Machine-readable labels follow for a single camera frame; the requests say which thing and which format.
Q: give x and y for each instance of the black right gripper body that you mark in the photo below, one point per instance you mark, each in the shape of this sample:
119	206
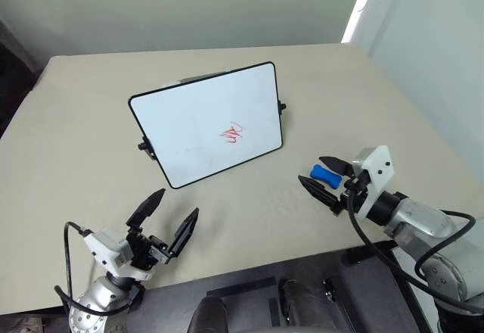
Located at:
357	189

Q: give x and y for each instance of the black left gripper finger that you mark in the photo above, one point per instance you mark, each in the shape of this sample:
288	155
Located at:
145	208
185	231

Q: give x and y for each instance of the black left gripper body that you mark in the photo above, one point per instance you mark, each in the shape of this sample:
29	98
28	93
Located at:
145	251

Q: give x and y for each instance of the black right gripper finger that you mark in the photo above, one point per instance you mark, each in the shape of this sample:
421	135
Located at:
334	163
321	193

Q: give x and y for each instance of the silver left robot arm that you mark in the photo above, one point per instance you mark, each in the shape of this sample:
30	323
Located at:
94	306

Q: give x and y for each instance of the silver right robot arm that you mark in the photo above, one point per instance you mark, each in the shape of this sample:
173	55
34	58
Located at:
423	221

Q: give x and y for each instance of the blue bone-shaped eraser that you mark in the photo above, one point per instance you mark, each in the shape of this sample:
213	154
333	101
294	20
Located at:
324	176

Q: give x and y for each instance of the dark rounded shape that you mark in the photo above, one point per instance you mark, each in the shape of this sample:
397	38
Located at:
210	316
306	304

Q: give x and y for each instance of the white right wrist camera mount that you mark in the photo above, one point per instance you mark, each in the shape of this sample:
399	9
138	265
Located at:
380	168

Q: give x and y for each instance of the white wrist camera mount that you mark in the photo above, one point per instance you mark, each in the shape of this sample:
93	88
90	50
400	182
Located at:
380	168
106	249

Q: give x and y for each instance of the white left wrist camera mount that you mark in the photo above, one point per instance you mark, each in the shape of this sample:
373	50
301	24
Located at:
106	249

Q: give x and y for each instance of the black metal frame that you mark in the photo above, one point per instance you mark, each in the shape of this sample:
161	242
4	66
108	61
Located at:
374	272

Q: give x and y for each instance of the white board with black frame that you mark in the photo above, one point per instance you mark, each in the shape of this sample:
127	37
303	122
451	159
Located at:
196	128

